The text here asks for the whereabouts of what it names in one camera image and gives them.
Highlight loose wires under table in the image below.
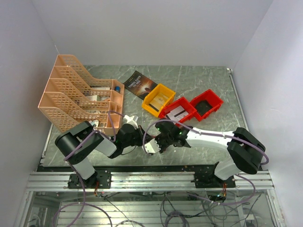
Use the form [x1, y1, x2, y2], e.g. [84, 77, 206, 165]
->
[54, 189, 261, 227]

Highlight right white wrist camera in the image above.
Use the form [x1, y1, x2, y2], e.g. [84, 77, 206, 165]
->
[142, 139, 161, 155]

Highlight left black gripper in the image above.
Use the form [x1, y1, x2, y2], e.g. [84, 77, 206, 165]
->
[123, 125, 154, 148]

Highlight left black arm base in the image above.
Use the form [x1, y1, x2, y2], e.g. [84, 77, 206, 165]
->
[67, 171, 111, 189]

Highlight dark item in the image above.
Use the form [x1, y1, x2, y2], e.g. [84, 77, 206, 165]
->
[195, 100, 212, 116]

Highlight pink mesh file organizer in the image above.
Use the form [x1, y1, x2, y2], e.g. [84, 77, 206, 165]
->
[38, 54, 125, 135]

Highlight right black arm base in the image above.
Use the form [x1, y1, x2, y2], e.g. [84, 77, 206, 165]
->
[192, 172, 236, 188]

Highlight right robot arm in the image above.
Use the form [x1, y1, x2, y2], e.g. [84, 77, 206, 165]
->
[153, 120, 266, 187]

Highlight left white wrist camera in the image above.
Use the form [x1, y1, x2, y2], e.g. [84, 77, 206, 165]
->
[124, 115, 138, 129]

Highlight aluminium mounting rail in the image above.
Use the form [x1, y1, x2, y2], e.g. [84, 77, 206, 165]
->
[26, 171, 275, 192]

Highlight yellow plastic bin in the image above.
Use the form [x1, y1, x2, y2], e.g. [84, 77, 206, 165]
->
[142, 84, 176, 117]

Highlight dark paperback book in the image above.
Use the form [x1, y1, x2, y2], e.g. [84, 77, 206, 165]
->
[124, 71, 158, 100]

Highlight red bin with cards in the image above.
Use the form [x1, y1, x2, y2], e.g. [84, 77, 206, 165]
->
[158, 97, 197, 123]

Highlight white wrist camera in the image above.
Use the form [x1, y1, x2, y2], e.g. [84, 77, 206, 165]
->
[124, 115, 138, 129]
[142, 139, 161, 155]

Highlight gold cards in yellow bin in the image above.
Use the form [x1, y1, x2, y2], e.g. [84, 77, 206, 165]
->
[149, 93, 168, 112]

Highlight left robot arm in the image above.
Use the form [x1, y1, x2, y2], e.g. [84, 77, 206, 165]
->
[55, 121, 145, 189]

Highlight white cards in red bin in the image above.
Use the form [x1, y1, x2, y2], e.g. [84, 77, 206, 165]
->
[165, 106, 188, 122]

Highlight red bin with dark item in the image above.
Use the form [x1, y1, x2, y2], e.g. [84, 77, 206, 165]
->
[190, 89, 223, 122]

